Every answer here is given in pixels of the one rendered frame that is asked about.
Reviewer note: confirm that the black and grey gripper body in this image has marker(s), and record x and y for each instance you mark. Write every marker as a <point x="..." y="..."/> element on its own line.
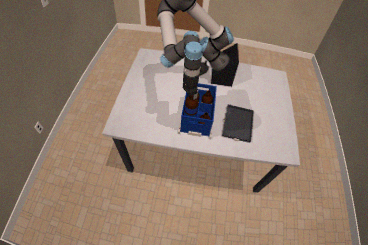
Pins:
<point x="191" y="78"/>

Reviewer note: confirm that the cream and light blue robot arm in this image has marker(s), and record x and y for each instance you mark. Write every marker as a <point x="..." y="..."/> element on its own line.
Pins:
<point x="191" y="51"/>

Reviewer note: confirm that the blue divided crate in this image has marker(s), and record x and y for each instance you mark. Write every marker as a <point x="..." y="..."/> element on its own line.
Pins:
<point x="190" y="123"/>

